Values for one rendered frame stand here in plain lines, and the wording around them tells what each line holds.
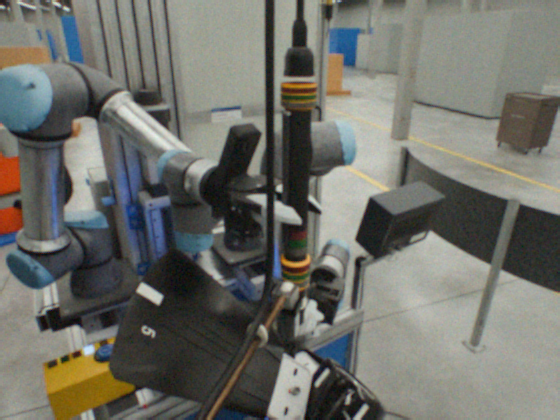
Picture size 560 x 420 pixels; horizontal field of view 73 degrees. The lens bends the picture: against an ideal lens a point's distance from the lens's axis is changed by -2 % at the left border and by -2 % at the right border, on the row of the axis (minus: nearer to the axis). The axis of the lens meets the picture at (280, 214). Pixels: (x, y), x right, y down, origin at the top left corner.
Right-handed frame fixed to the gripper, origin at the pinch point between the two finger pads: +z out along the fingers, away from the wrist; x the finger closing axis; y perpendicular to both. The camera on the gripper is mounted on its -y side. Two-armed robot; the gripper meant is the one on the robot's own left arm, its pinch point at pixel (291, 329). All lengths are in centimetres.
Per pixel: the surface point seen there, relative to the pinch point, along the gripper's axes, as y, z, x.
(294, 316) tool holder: 3.7, 16.3, -18.3
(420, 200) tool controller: 22, -65, -8
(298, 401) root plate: 6.9, 20.2, -6.9
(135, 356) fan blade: -9.5, 32.9, -21.0
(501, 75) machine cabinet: 184, -948, 5
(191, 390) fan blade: -4.0, 30.6, -15.7
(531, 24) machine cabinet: 213, -983, -101
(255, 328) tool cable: 1.4, 25.7, -23.3
